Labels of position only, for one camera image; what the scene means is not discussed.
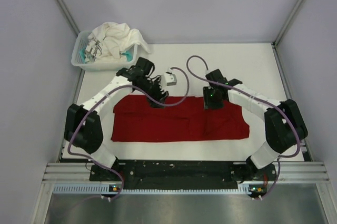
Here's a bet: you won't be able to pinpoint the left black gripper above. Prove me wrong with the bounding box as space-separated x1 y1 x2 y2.
136 76 169 109

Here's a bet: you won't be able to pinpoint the red t shirt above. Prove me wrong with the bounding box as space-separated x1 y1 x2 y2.
111 95 250 143

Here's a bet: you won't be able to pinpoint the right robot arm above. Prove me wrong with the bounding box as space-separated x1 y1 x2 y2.
203 69 308 180

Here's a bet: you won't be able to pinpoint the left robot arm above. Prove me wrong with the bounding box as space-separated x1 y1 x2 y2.
64 57 169 180

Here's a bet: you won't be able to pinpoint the teal garment in basket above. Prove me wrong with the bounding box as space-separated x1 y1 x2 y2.
79 48 133 63

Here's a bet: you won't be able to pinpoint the white plastic basket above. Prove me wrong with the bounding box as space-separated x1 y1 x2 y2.
71 31 140 71

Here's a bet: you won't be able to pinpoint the white t shirt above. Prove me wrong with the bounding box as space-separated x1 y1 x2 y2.
86 22 151 58

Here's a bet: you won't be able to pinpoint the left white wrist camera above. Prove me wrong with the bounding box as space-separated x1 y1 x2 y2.
161 68 177 87

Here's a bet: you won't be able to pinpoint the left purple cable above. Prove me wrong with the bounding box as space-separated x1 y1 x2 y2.
67 66 191 198

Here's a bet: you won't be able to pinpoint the purple cable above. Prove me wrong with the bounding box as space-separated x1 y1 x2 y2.
186 55 302 200
67 66 191 198

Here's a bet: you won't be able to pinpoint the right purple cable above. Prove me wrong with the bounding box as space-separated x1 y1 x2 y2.
186 55 302 200

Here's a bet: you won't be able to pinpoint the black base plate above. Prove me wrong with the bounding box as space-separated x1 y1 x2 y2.
90 160 276 190

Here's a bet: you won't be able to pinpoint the left aluminium corner post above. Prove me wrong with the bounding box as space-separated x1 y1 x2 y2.
55 0 80 36

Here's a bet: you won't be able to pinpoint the aluminium corner post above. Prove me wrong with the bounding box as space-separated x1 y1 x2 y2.
272 0 306 48
55 0 80 36

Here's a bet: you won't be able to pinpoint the grey slotted cable duct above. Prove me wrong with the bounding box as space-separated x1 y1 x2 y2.
53 184 262 195

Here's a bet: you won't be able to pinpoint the right aluminium corner post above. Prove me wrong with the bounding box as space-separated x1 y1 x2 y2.
272 0 306 48

